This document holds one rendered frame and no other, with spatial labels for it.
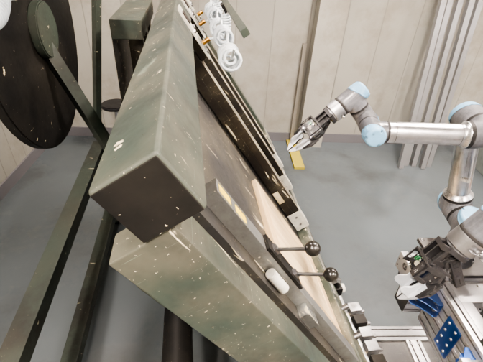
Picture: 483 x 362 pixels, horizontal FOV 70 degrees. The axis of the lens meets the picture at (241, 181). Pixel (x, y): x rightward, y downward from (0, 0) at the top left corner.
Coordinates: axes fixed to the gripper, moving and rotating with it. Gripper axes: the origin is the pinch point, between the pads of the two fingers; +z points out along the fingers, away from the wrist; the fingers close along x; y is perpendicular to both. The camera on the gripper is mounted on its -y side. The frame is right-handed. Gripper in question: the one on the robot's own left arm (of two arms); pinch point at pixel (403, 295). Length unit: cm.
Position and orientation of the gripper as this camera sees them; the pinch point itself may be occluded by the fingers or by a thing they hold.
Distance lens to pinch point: 108.5
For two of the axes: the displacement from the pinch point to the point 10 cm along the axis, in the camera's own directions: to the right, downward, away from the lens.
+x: 0.1, 5.7, -8.2
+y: -8.6, -4.2, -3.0
